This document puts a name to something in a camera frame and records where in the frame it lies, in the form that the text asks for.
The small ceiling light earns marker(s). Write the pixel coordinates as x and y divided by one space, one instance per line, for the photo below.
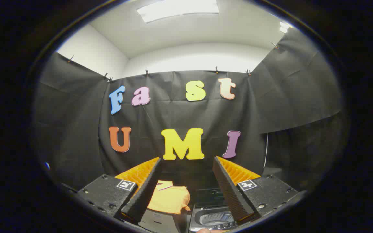
284 26

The row of small black clips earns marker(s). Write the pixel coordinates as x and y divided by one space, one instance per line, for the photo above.
146 72

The rectangular ceiling light panel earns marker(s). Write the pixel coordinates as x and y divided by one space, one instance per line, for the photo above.
176 8

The orange polo shirt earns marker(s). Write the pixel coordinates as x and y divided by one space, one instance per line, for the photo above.
170 199

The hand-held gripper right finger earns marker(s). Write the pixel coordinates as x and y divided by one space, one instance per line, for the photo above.
231 194

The black backdrop cloth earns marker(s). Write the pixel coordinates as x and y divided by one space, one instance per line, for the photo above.
173 113

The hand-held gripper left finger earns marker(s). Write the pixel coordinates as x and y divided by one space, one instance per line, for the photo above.
142 194

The grey washing machine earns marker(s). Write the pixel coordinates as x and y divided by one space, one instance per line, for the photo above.
212 220

